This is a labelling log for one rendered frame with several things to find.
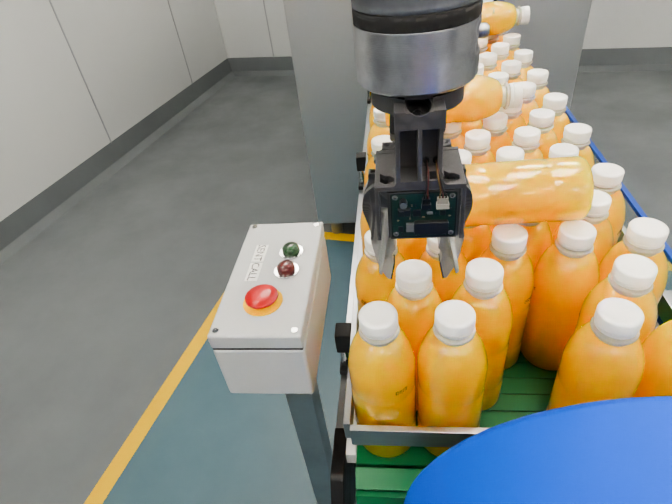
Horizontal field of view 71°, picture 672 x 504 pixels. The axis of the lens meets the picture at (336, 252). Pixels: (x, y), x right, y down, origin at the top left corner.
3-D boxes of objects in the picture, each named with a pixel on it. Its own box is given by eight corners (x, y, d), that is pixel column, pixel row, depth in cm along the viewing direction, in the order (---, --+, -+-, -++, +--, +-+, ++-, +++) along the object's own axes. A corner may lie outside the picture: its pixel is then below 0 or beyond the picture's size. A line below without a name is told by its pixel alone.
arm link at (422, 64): (356, 8, 38) (481, -5, 36) (361, 70, 41) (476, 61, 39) (348, 39, 31) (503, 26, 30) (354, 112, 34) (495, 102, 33)
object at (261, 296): (243, 313, 51) (240, 305, 50) (250, 290, 54) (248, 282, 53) (275, 313, 50) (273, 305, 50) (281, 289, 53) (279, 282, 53)
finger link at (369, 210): (356, 237, 48) (369, 160, 42) (357, 228, 49) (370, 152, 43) (402, 244, 48) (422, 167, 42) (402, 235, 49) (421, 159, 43)
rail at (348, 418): (345, 438, 55) (342, 424, 53) (377, 41, 178) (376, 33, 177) (352, 438, 55) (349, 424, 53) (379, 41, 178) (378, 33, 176)
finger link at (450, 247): (446, 308, 47) (426, 235, 41) (441, 268, 51) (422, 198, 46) (478, 302, 46) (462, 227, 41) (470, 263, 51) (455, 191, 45)
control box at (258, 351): (229, 394, 55) (205, 334, 49) (265, 278, 71) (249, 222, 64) (314, 395, 54) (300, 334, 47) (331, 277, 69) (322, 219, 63)
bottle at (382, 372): (348, 422, 61) (332, 323, 50) (393, 395, 63) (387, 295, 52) (379, 467, 56) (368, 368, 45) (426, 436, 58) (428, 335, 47)
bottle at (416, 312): (440, 412, 61) (444, 310, 49) (385, 405, 62) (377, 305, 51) (442, 368, 66) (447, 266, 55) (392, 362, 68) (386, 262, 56)
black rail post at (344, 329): (339, 375, 68) (333, 337, 63) (341, 358, 70) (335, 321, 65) (355, 375, 67) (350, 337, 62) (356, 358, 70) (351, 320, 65)
